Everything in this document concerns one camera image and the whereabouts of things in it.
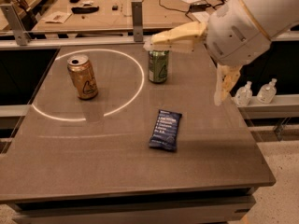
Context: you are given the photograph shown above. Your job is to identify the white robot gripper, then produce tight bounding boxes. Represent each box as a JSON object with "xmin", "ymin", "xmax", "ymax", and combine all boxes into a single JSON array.
[{"xmin": 143, "ymin": 0, "xmax": 271, "ymax": 105}]

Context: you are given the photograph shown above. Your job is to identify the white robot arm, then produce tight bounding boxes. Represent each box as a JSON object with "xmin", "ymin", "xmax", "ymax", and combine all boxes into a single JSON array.
[{"xmin": 144, "ymin": 0, "xmax": 299, "ymax": 105}]

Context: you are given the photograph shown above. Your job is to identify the blue rxbar blueberry wrapper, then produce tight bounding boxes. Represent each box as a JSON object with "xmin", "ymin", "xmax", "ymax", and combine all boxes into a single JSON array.
[{"xmin": 149, "ymin": 109, "xmax": 182, "ymax": 152}]

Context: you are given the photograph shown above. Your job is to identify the white envelope on bench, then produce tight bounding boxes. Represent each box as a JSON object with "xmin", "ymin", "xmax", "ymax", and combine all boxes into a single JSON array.
[{"xmin": 192, "ymin": 11, "xmax": 210, "ymax": 22}]

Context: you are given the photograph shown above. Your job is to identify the green soda can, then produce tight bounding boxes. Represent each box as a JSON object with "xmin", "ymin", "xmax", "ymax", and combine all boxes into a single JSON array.
[{"xmin": 149, "ymin": 50, "xmax": 169, "ymax": 83}]

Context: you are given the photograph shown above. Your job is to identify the clear sanitizer bottle left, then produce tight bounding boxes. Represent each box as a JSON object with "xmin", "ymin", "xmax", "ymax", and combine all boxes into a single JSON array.
[{"xmin": 235, "ymin": 81, "xmax": 252, "ymax": 106}]

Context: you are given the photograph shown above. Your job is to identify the clear sanitizer bottle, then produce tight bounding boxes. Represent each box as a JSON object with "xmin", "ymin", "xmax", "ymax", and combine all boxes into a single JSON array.
[
  {"xmin": 257, "ymin": 78, "xmax": 277, "ymax": 104},
  {"xmin": 235, "ymin": 81, "xmax": 252, "ymax": 106}
]

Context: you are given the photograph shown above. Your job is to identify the clear sanitizer bottle right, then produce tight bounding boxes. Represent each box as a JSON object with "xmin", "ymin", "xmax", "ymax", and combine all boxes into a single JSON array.
[{"xmin": 257, "ymin": 78, "xmax": 277, "ymax": 104}]

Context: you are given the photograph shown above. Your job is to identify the gold soda can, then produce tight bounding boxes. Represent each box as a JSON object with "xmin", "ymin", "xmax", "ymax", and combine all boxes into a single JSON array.
[{"xmin": 67, "ymin": 54, "xmax": 98, "ymax": 100}]

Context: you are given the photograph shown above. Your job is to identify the black tool on bench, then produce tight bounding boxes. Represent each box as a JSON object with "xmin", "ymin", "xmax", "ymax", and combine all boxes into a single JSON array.
[{"xmin": 71, "ymin": 7, "xmax": 99, "ymax": 14}]

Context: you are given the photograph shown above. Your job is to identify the small paper card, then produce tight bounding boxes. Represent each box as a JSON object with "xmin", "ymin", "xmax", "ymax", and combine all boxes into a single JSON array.
[{"xmin": 43, "ymin": 11, "xmax": 71, "ymax": 23}]

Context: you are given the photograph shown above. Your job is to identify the middle metal bracket post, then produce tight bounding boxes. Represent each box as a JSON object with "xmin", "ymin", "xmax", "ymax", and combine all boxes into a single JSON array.
[{"xmin": 131, "ymin": 1, "xmax": 143, "ymax": 42}]

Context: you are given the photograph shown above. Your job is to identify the metal bracket post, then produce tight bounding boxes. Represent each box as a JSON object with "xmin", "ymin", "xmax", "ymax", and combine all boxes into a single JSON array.
[
  {"xmin": 131, "ymin": 1, "xmax": 143, "ymax": 42},
  {"xmin": 0, "ymin": 4, "xmax": 31, "ymax": 46}
]

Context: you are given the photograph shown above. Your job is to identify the left metal bracket post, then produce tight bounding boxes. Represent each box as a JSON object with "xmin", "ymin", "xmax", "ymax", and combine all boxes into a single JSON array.
[{"xmin": 0, "ymin": 4, "xmax": 31, "ymax": 46}]

